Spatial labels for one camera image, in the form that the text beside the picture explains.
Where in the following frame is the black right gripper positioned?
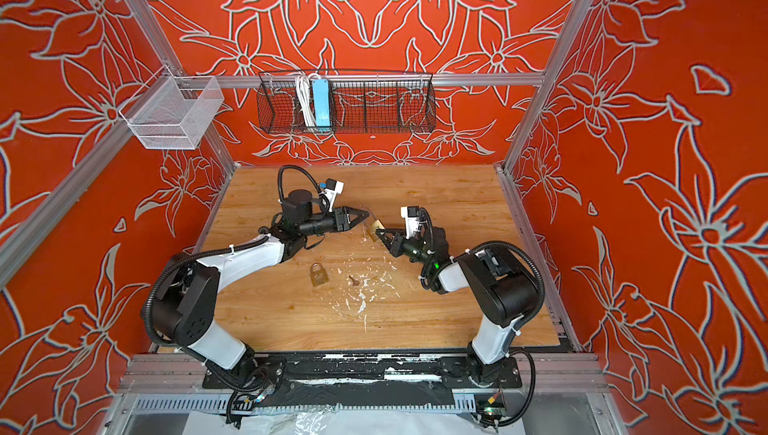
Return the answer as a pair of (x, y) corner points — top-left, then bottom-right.
(375, 229), (437, 272)

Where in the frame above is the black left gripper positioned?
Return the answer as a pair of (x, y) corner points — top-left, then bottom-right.
(299, 207), (367, 239)

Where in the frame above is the large brass padlock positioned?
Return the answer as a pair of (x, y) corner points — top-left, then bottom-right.
(363, 212), (384, 241)

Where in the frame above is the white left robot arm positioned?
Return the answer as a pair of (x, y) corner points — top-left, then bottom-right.
(141, 165), (369, 388)

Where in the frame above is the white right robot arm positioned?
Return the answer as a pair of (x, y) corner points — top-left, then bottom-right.
(371, 206), (546, 387)

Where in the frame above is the small brass padlock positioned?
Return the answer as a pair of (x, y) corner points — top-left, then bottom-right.
(310, 263), (329, 287)

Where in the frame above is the light blue box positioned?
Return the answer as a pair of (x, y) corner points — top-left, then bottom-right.
(312, 78), (331, 131)

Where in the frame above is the white mesh basket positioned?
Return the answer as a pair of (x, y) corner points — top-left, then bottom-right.
(121, 75), (224, 150)

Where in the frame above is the aluminium horizontal rear bar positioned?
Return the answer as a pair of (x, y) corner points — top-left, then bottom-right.
(176, 72), (544, 90)

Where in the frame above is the aluminium left side bar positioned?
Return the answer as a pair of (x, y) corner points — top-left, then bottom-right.
(1, 123), (132, 288)

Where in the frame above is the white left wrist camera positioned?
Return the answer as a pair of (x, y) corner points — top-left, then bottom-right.
(320, 178), (344, 205)

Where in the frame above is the black wire basket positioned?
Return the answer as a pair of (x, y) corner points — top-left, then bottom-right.
(256, 70), (437, 135)

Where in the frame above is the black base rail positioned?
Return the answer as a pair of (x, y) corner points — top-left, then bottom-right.
(202, 349), (522, 411)

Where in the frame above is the white cable bundle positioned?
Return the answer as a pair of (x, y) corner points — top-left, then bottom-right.
(295, 74), (316, 129)

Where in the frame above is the aluminium frame post left rear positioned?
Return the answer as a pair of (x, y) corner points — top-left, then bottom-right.
(124, 0), (186, 76)

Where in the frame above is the aluminium frame post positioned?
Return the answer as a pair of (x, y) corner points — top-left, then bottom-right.
(124, 0), (186, 76)
(502, 0), (594, 175)

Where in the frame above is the aluminium frame post right rear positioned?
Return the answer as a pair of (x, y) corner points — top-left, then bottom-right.
(502, 0), (594, 175)

